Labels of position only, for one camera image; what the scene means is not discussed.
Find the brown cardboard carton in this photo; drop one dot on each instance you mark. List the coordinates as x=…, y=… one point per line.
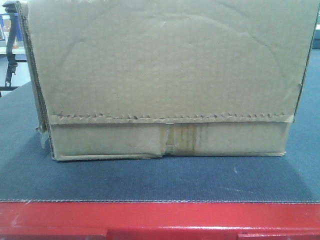
x=140, y=79

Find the dark grey conveyor belt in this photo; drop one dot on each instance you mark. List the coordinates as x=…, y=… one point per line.
x=29, y=174

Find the red conveyor frame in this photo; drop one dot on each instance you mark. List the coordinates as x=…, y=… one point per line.
x=158, y=221

